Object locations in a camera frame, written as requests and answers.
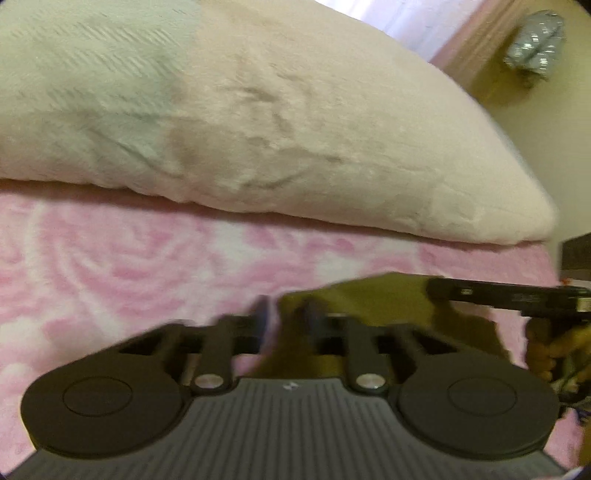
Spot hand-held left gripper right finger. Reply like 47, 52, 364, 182
295, 299, 446, 396

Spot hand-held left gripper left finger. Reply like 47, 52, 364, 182
117, 295, 274, 396

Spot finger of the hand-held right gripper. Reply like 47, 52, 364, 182
426, 276, 522, 309

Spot olive green cloth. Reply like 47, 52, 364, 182
252, 271, 514, 380

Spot person's right hand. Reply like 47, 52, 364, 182
525, 316, 580, 385

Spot pink floral blanket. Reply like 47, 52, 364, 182
0, 190, 583, 468

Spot cream and grey quilt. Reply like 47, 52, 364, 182
0, 0, 560, 246

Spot pink drape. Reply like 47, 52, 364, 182
428, 0, 515, 81

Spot silver puffer jacket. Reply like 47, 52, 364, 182
504, 10, 568, 84

